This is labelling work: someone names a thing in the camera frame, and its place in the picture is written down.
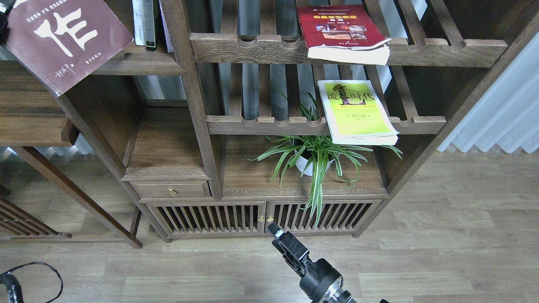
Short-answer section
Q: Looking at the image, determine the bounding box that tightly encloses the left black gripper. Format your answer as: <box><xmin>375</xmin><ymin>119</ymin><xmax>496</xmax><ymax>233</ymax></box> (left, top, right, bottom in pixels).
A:
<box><xmin>0</xmin><ymin>0</ymin><xmax>11</xmax><ymax>42</ymax></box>

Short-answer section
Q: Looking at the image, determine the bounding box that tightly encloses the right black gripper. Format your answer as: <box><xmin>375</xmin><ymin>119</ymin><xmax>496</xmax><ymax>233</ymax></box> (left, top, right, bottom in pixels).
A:
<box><xmin>266</xmin><ymin>222</ymin><xmax>342</xmax><ymax>301</ymax></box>

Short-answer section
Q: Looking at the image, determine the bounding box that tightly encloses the dark maroon book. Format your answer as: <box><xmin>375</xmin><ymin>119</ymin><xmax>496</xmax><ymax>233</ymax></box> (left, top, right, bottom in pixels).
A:
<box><xmin>6</xmin><ymin>0</ymin><xmax>133</xmax><ymax>96</ymax></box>

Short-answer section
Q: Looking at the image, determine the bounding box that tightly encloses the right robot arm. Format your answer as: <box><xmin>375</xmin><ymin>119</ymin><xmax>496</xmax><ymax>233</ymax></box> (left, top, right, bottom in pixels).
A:
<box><xmin>267</xmin><ymin>222</ymin><xmax>356</xmax><ymax>303</ymax></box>

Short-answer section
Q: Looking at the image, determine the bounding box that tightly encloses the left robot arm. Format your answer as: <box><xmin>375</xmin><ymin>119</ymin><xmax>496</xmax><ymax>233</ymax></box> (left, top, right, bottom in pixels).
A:
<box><xmin>0</xmin><ymin>0</ymin><xmax>64</xmax><ymax>303</ymax></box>

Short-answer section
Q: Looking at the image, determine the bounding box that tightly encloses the green spider plant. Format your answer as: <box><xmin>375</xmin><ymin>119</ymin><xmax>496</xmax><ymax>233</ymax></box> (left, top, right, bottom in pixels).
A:
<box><xmin>247</xmin><ymin>86</ymin><xmax>404</xmax><ymax>228</ymax></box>

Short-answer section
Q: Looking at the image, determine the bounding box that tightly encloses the dark wooden bookshelf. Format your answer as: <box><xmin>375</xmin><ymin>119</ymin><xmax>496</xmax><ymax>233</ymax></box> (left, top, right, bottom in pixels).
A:
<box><xmin>1</xmin><ymin>0</ymin><xmax>538</xmax><ymax>242</ymax></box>

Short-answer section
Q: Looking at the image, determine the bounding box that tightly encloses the yellow green book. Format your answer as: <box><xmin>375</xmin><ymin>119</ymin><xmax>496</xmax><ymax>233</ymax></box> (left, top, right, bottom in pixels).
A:
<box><xmin>317</xmin><ymin>80</ymin><xmax>399</xmax><ymax>146</ymax></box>

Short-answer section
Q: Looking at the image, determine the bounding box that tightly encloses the dark green upright book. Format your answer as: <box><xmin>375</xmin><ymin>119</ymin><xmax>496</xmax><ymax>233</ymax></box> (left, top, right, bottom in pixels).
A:
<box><xmin>142</xmin><ymin>0</ymin><xmax>160</xmax><ymax>52</ymax></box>

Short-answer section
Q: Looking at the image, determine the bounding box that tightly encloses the thin white upright book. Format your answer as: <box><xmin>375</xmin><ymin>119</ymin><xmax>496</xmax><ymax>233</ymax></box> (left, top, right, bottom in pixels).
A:
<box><xmin>159</xmin><ymin>0</ymin><xmax>174</xmax><ymax>53</ymax></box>

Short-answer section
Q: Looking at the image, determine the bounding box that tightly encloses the red book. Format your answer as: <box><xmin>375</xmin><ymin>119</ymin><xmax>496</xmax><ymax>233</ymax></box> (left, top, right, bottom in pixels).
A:
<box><xmin>296</xmin><ymin>5</ymin><xmax>391</xmax><ymax>66</ymax></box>

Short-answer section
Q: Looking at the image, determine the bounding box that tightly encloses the wooden slatted chair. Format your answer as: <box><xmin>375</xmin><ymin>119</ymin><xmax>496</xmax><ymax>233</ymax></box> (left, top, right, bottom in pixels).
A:
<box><xmin>0</xmin><ymin>186</ymin><xmax>72</xmax><ymax>240</ymax></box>

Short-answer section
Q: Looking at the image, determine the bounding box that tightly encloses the white curtain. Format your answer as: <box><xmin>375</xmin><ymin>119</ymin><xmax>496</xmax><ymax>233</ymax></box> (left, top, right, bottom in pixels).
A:
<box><xmin>438</xmin><ymin>35</ymin><xmax>539</xmax><ymax>153</ymax></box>

